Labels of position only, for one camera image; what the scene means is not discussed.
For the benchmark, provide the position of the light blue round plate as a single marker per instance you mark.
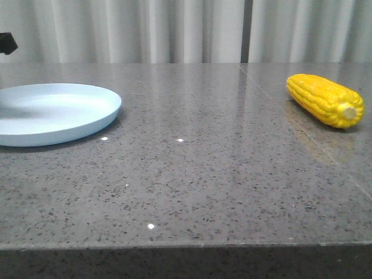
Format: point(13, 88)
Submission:
point(55, 113)

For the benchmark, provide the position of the white pleated curtain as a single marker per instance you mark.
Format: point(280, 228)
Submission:
point(127, 31)
point(310, 31)

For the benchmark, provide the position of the white pleated curtain left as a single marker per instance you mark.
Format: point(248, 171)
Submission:
point(127, 31)

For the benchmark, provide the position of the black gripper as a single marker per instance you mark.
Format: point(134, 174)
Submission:
point(7, 43)

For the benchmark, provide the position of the yellow corn cob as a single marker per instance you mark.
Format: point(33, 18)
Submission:
point(333, 104)

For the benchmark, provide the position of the white pleated curtain right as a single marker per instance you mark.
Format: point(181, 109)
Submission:
point(310, 31)

